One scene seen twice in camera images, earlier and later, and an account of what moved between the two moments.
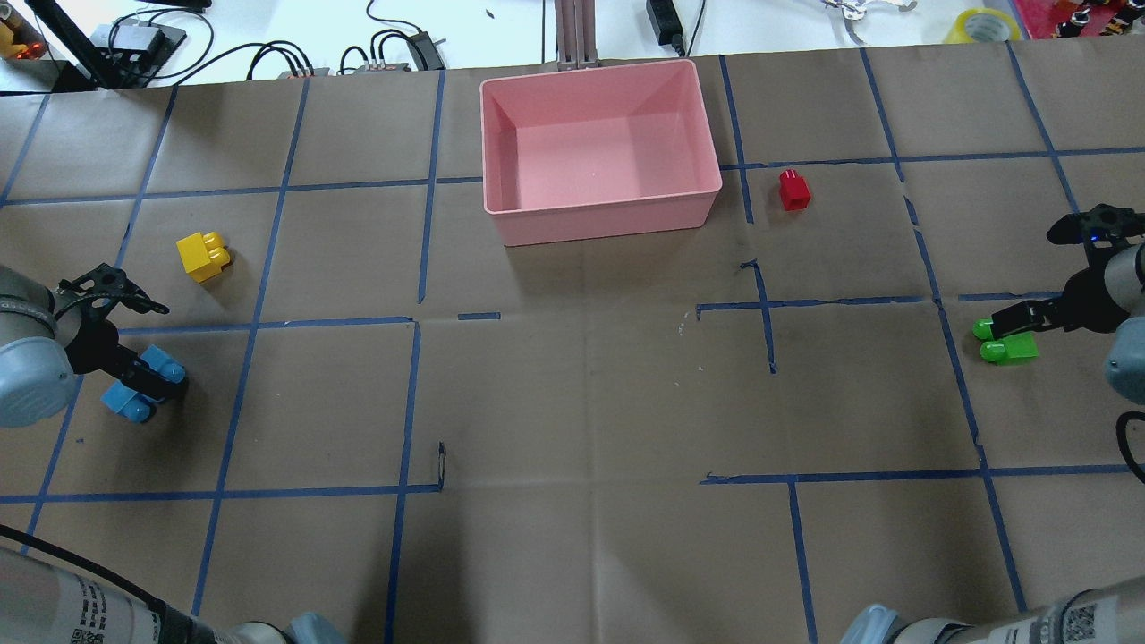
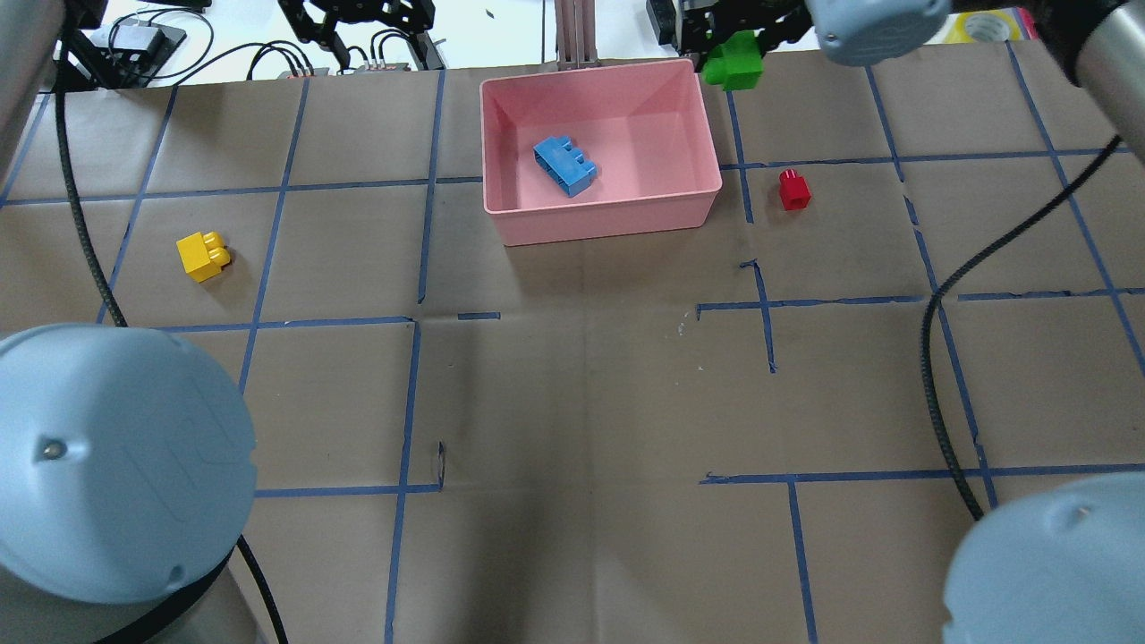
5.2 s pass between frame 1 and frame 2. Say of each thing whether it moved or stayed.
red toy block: stayed
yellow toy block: stayed
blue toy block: moved
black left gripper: moved
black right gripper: moved
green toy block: moved
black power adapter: stayed
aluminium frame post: stayed
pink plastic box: stayed
